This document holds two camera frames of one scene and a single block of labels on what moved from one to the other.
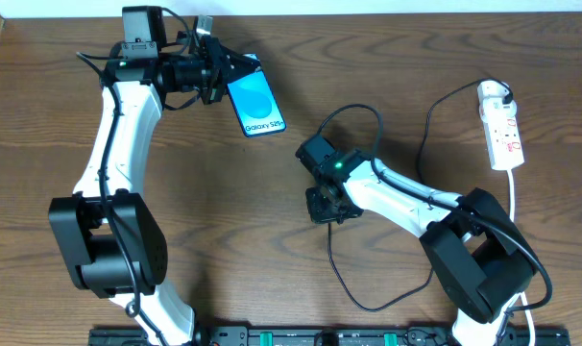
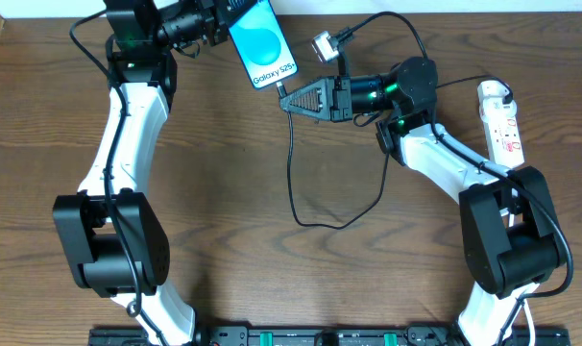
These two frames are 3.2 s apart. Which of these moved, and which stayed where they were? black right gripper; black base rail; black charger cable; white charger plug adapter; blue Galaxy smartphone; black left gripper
Moved: black right gripper; black charger cable; black left gripper; blue Galaxy smartphone
Stayed: white charger plug adapter; black base rail
